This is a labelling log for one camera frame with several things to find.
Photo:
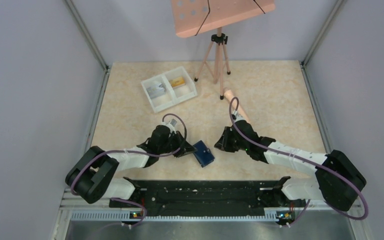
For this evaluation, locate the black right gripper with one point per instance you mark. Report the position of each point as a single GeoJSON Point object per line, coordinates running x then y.
{"type": "Point", "coordinates": [223, 143]}

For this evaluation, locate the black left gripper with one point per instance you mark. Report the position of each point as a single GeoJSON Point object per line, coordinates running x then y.
{"type": "Point", "coordinates": [188, 149]}

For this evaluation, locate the blue leather card holder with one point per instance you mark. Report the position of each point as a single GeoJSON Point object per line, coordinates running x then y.
{"type": "Point", "coordinates": [203, 154]}

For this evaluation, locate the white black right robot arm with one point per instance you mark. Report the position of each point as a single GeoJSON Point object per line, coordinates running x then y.
{"type": "Point", "coordinates": [331, 177]}

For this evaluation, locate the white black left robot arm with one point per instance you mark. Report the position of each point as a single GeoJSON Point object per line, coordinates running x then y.
{"type": "Point", "coordinates": [92, 177]}

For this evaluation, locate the silver card in tray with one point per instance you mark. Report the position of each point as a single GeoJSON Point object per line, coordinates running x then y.
{"type": "Point", "coordinates": [156, 90]}

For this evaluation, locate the yellow card in tray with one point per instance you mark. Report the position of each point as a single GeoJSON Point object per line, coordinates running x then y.
{"type": "Point", "coordinates": [177, 82]}

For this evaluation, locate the white two-compartment plastic tray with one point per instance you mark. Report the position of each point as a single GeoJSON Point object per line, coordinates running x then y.
{"type": "Point", "coordinates": [172, 96]}

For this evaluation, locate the pink tripod music stand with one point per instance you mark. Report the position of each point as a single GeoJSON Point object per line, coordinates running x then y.
{"type": "Point", "coordinates": [194, 17]}

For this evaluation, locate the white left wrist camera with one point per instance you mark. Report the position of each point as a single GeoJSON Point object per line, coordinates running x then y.
{"type": "Point", "coordinates": [172, 123]}

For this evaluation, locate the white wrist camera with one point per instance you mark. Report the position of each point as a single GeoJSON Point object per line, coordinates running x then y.
{"type": "Point", "coordinates": [237, 117]}
{"type": "Point", "coordinates": [172, 123]}

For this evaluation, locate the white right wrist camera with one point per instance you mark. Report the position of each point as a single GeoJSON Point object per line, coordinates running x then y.
{"type": "Point", "coordinates": [237, 117]}

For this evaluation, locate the aluminium frame rail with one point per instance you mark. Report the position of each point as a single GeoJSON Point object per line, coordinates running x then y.
{"type": "Point", "coordinates": [316, 221]}

